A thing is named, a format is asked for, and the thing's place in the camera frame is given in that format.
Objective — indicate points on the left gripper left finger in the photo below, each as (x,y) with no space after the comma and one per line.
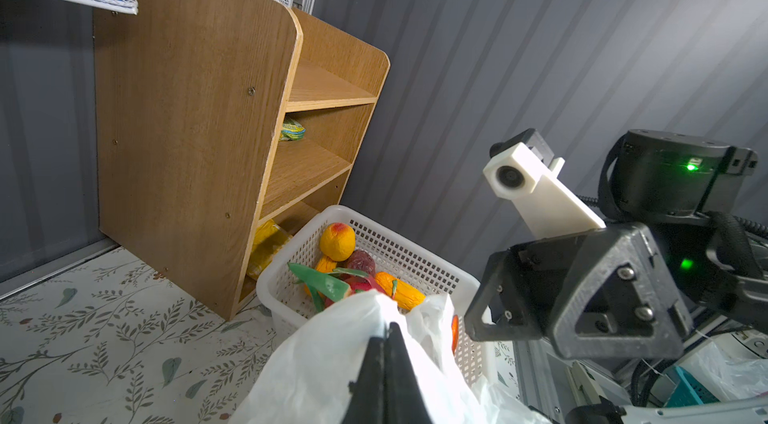
(367,404)

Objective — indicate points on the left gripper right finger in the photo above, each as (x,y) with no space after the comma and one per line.
(403,401)

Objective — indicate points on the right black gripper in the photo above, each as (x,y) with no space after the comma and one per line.
(600,294)

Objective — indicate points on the white plastic grocery bag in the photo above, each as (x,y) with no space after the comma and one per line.
(306,379)

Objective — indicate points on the colourful fruit candy bag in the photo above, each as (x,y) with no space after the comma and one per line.
(291,130)

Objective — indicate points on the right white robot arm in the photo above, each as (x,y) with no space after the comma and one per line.
(683,189)

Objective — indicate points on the yellow long pepper toy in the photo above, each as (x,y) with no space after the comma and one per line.
(406,296)

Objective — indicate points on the teal plastic basket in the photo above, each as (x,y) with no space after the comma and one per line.
(688,391)

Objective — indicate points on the white plastic fruit basket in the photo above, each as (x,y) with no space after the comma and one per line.
(283,294)

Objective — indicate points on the dark red plum toy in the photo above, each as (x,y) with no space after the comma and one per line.
(362,261)

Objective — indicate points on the yellow peach toy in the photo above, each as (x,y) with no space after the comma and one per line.
(338,241)

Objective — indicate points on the yellow snack packet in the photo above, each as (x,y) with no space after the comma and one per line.
(268,240)

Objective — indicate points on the floral table mat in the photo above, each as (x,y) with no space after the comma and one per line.
(114,341)

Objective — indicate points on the wooden shelf unit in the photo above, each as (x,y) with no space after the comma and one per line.
(190,100)

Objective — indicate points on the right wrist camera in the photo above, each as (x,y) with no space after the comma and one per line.
(524,171)

